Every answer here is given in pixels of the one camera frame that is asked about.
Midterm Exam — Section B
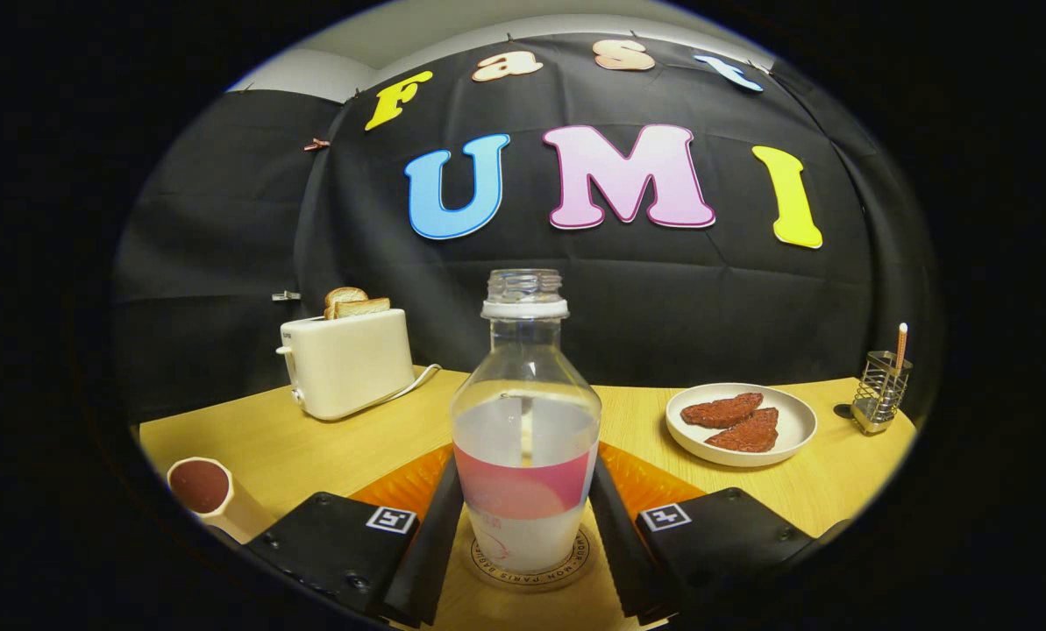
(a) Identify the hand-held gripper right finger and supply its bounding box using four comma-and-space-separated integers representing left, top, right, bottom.
588, 442, 848, 625

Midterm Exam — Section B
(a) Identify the round cork coaster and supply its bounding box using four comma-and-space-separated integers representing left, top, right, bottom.
461, 526, 602, 593

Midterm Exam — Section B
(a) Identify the toasted bread slice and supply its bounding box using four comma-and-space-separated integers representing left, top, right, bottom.
330, 297, 392, 321
324, 287, 370, 318

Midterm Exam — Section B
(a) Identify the white toaster cord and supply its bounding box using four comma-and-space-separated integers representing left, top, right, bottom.
374, 363, 444, 413

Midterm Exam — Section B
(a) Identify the cream toaster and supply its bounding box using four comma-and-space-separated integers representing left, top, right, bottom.
276, 308, 416, 422

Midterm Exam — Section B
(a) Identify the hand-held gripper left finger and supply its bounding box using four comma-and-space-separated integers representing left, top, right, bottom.
242, 443, 466, 628

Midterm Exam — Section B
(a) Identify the brown meat patty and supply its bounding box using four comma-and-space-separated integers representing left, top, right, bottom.
680, 392, 765, 430
705, 407, 780, 454

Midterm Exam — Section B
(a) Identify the metal wire holder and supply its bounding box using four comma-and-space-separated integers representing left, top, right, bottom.
850, 351, 913, 436

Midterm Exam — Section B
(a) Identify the white plate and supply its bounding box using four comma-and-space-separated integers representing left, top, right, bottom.
665, 382, 819, 468

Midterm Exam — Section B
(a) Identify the beige cup with wooden handle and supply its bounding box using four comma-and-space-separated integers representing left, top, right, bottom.
167, 457, 278, 546

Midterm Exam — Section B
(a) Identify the clear juice bottle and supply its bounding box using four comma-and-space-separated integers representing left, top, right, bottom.
449, 268, 603, 576

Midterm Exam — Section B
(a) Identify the wooden table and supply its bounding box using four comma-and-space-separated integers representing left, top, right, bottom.
137, 366, 920, 631

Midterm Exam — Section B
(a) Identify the black backdrop cloth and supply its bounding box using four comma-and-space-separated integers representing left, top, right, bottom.
110, 33, 943, 426

